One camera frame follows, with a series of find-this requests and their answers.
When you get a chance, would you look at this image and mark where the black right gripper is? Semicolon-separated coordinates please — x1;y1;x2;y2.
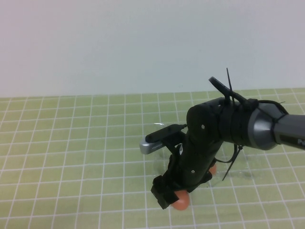
150;139;222;210

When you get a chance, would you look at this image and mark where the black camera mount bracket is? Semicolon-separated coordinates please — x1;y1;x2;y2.
164;132;187;163

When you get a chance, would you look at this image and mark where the black camera cable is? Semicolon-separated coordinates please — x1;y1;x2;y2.
208;76;290;120

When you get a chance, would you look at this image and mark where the clear plastic egg tray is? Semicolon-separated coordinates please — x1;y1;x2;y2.
153;122;254;188

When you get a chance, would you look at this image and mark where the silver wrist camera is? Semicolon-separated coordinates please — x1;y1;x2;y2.
139;124;187;155

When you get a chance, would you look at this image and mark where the black zip tie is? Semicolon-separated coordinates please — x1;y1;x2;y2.
214;144;244;182
225;67;237;106

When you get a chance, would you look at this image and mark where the green checkered tablecloth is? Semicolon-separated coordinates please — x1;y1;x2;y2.
0;87;305;229

